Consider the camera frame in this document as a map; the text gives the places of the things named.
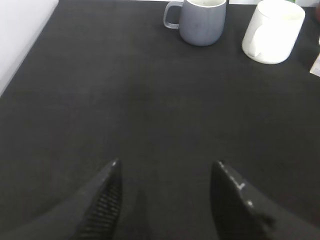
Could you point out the white ceramic mug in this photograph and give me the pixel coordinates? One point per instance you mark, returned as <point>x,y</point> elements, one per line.
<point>272,31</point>

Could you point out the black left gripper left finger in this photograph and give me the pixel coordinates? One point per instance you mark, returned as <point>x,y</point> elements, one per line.
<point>91,213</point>

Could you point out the grey ceramic mug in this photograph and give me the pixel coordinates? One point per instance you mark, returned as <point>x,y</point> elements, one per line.
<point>201,22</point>

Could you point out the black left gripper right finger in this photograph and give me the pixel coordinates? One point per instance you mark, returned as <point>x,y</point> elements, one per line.
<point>242,212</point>

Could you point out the white purple milk carton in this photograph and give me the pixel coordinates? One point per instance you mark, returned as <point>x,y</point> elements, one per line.
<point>315,69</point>

